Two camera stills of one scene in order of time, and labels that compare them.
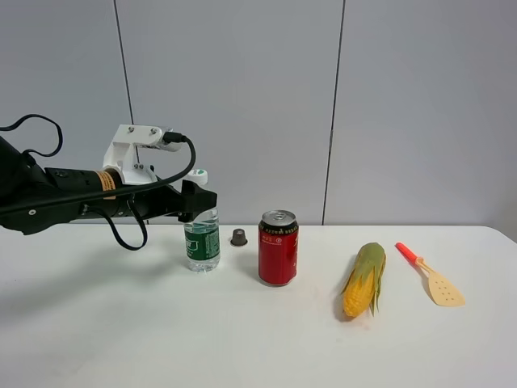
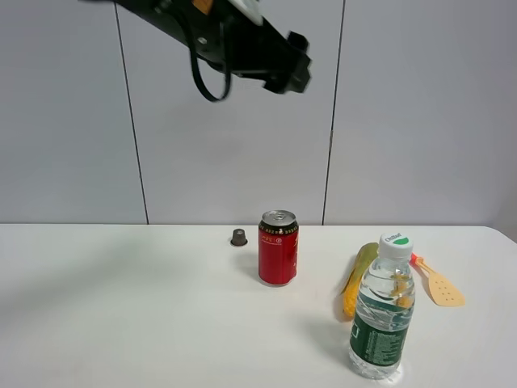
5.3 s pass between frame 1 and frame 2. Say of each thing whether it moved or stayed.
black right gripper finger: moved
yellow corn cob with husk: stayed
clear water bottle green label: moved
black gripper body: moved
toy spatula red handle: stayed
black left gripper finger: moved
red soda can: stayed
